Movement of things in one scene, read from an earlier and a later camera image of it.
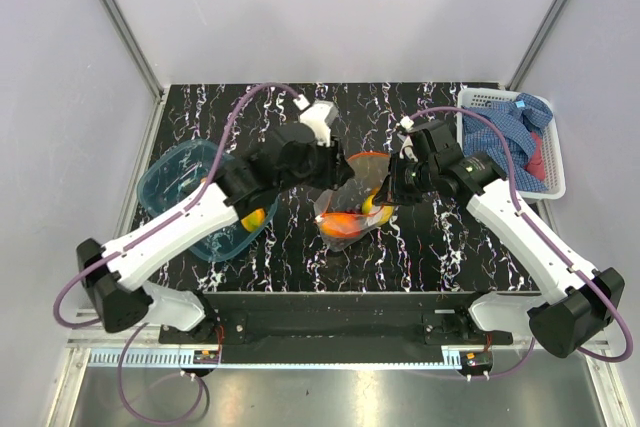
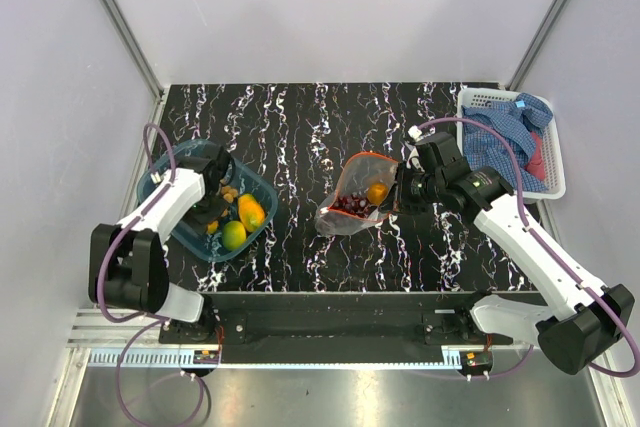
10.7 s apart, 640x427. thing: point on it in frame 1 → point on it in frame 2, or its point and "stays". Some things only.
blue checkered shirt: (521, 116) stays
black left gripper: (337, 169) → (202, 220)
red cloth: (535, 168) stays
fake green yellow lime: (367, 205) → (234, 235)
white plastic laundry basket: (554, 172) stays
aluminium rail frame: (129, 41) stays
